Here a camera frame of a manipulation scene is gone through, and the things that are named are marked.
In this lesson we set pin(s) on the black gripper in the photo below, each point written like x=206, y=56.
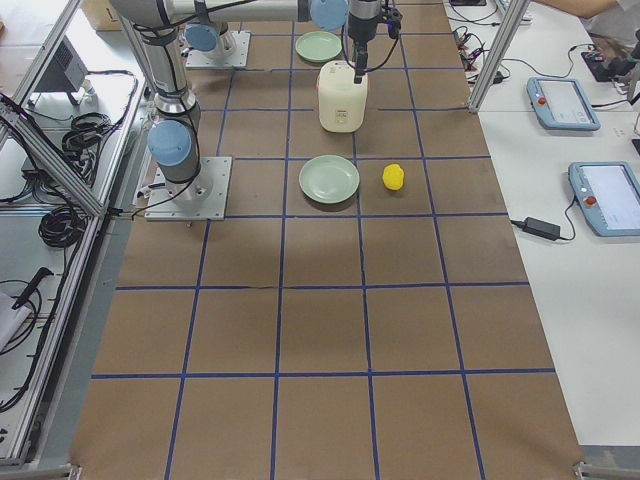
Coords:
x=360, y=26

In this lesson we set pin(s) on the white rice cooker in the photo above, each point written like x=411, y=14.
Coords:
x=342, y=102

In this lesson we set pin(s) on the green plate far side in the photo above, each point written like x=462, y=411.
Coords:
x=318, y=46

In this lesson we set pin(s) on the yellow toy potato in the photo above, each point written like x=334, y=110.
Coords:
x=393, y=177

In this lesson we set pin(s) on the green plate near potato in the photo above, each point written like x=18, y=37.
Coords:
x=329, y=179

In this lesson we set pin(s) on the far blue teach pendant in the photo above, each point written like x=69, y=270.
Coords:
x=561, y=104

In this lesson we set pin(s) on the blue teach pendant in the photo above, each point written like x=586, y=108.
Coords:
x=561, y=104
x=608, y=196

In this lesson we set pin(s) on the black power adapter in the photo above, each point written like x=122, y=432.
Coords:
x=541, y=229

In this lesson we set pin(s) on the cardboard box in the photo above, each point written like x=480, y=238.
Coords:
x=101, y=15

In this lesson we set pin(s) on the near blue teach pendant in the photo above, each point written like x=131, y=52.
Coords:
x=608, y=196

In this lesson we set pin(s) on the grey control box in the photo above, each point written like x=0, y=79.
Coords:
x=65, y=73

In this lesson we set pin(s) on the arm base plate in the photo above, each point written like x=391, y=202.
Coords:
x=237, y=60
x=204, y=199

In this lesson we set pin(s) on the aluminium frame post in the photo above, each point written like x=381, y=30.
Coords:
x=500, y=44

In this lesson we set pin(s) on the aluminium frame rail left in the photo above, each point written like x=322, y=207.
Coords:
x=38, y=146

